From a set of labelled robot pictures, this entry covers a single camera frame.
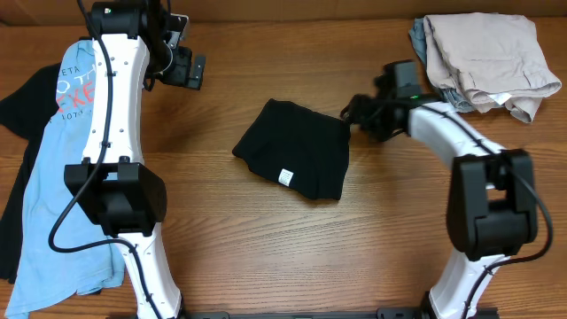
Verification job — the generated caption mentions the folded blue jeans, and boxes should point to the folded blue jeans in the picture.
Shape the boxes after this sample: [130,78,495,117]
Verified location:
[408,18,475,113]

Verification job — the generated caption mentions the beige folded shorts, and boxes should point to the beige folded shorts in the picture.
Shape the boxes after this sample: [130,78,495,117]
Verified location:
[423,12,562,123]

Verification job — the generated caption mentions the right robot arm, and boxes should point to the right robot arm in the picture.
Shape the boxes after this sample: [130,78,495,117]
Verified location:
[340,60,538,319]

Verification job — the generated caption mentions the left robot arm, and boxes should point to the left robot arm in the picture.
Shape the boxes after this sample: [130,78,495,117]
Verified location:
[48,0,206,318]

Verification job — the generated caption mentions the light blue t-shirt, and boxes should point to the light blue t-shirt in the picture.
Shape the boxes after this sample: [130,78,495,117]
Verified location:
[5,40,125,318]

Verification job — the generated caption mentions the black t-shirt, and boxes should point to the black t-shirt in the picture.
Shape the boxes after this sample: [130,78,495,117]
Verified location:
[232,99,350,200]
[1,61,62,284]

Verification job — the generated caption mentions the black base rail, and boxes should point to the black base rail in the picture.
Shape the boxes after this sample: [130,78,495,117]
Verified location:
[105,307,501,319]

